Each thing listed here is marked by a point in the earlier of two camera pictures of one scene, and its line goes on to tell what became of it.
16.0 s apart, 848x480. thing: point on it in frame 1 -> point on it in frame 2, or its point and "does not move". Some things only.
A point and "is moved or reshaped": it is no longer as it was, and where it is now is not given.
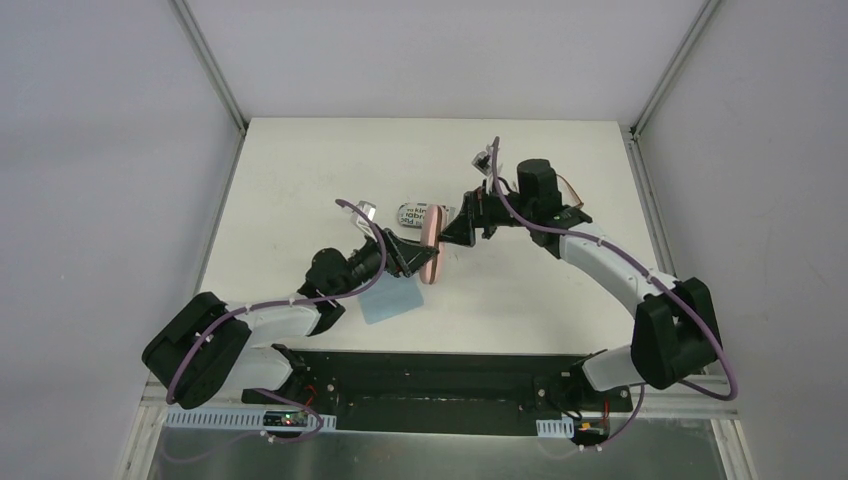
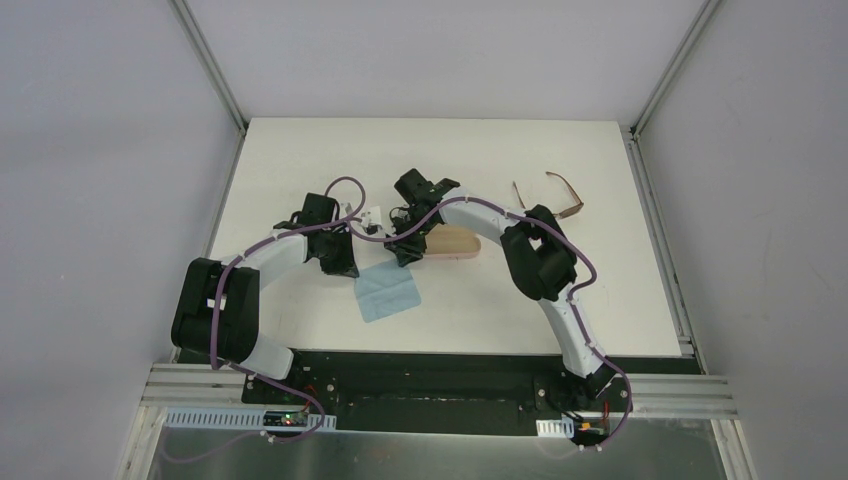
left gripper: (391, 257) -> (337, 258)
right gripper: (475, 213) -> (406, 251)
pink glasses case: (433, 266) is moved or reshaped
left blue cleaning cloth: (390, 296) does not move
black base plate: (440, 393) does not move
